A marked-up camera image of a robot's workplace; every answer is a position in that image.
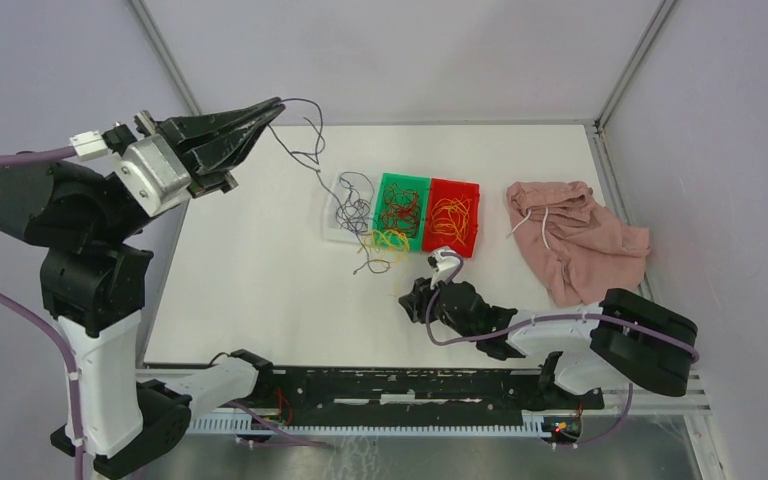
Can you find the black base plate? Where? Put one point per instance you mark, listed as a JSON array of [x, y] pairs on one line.
[[401, 397]]

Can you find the white slotted cable duct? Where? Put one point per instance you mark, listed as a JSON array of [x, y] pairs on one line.
[[235, 422]]

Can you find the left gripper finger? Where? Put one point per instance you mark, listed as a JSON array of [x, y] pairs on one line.
[[220, 142], [174, 129]]

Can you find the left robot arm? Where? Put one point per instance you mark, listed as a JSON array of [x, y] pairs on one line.
[[82, 206]]

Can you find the green plastic bin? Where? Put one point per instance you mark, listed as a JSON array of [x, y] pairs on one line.
[[401, 207]]

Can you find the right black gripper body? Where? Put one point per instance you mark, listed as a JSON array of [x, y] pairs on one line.
[[461, 330]]

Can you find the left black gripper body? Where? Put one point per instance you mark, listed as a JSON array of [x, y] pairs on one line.
[[206, 181]]

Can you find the red plastic bin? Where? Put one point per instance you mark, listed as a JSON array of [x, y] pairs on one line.
[[452, 216]]

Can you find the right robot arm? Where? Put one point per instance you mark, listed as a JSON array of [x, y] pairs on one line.
[[622, 339]]

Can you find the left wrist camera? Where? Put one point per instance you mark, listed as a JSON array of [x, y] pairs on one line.
[[153, 174]]

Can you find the pink cloth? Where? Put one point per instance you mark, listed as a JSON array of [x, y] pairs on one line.
[[577, 248]]

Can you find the clear plastic bin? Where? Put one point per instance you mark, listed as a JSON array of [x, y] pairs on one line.
[[349, 207]]

